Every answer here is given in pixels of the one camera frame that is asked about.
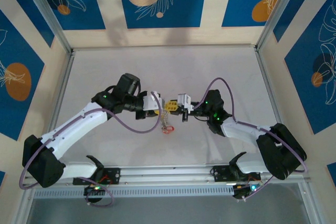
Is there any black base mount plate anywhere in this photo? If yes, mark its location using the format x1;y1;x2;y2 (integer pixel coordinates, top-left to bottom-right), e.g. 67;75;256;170
212;165;262;183
72;167;122;186

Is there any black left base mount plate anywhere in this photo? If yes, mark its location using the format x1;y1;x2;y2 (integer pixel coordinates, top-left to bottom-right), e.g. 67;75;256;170
72;167;122;186

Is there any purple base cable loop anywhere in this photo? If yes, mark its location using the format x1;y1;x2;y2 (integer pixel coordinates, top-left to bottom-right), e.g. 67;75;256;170
85;178;114;207

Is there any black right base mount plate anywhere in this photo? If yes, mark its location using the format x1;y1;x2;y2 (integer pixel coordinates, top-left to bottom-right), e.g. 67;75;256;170
212;165;262;183

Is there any aluminium frame post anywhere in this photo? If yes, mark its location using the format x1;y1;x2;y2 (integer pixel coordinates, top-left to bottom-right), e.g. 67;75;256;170
256;0;309;51
19;0;74;54

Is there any controller board green light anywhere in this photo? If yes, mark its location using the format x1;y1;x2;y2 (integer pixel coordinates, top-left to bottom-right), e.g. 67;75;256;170
232;182;263;200
83;184;106;196

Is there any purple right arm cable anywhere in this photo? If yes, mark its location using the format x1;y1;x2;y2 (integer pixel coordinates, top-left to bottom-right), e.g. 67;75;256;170
193;77;308;201

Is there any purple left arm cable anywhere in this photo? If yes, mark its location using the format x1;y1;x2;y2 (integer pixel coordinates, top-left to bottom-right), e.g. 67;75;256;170
19;91;161;189

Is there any aluminium front rail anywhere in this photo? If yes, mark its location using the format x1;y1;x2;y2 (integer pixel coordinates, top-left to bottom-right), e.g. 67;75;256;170
22;165;312;189

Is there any aluminium back rail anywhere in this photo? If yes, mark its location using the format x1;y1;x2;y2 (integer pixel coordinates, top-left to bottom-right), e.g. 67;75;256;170
70;43;259;51

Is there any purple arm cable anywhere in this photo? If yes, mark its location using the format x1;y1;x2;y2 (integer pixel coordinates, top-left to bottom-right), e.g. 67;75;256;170
19;91;161;189
193;77;308;201

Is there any grey slotted cable duct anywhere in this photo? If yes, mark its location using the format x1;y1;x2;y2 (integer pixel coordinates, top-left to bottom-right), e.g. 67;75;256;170
33;184;237;199

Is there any aluminium side rail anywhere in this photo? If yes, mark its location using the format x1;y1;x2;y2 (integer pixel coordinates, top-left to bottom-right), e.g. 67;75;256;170
256;47;326;224
14;50;77;224

